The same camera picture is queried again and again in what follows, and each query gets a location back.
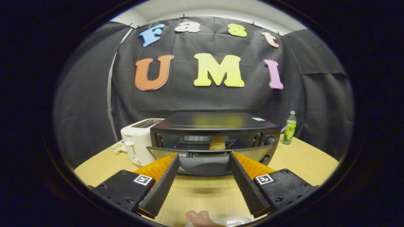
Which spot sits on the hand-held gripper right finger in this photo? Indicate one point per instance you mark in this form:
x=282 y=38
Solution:
x=247 y=189

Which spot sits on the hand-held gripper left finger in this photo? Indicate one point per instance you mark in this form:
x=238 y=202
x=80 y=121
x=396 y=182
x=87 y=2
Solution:
x=164 y=186

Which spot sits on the yellow bread roll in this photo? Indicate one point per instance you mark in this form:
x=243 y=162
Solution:
x=217 y=143

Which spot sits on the black toaster oven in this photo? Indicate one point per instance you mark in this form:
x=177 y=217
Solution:
x=205 y=121

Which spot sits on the white slot toaster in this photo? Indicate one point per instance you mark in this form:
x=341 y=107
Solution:
x=139 y=135

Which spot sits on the small white plate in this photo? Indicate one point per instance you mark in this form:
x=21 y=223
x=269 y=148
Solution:
x=233 y=220

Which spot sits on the green drink bottle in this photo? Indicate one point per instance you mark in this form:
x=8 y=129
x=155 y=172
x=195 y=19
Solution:
x=289 y=129

